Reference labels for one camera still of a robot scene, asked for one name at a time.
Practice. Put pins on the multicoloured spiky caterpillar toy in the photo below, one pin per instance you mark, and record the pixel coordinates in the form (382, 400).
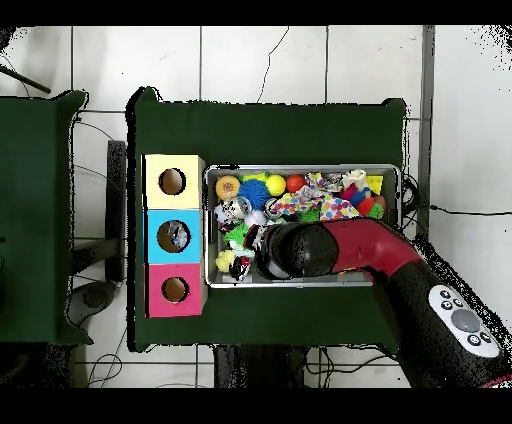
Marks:
(362, 196)

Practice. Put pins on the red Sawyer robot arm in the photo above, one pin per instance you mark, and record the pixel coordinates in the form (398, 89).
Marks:
(376, 248)

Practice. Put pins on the shallow clear mesh bin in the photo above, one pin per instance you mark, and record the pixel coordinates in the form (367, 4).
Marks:
(302, 168)

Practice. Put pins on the wooden box with three holes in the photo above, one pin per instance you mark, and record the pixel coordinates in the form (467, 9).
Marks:
(173, 218)

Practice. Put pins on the crushed silver drink can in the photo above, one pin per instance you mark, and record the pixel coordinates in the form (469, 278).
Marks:
(237, 207)

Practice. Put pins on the blue spiky rubber ball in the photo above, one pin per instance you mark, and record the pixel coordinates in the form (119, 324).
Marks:
(254, 192)

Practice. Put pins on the green spiky rubber ball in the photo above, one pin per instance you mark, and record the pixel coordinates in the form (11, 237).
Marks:
(238, 234)

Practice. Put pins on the plain yellow ball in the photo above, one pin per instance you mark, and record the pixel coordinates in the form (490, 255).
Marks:
(275, 185)

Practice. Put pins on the orange ball with cream dots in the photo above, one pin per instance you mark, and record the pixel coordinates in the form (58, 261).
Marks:
(227, 186)

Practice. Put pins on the small red ball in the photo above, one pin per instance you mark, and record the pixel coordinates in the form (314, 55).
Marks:
(295, 182)

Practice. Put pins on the yellow rubber duck toy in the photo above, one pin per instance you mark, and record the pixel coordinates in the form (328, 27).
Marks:
(226, 261)

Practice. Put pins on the polka dot cloth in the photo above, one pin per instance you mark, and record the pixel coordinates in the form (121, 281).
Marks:
(336, 210)

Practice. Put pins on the dark green table cloth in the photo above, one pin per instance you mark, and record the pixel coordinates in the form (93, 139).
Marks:
(280, 128)
(40, 200)

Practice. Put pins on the black panel stand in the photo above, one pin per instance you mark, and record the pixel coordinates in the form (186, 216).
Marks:
(117, 208)

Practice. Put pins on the grey stand base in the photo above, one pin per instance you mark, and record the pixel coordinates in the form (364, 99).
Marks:
(98, 298)

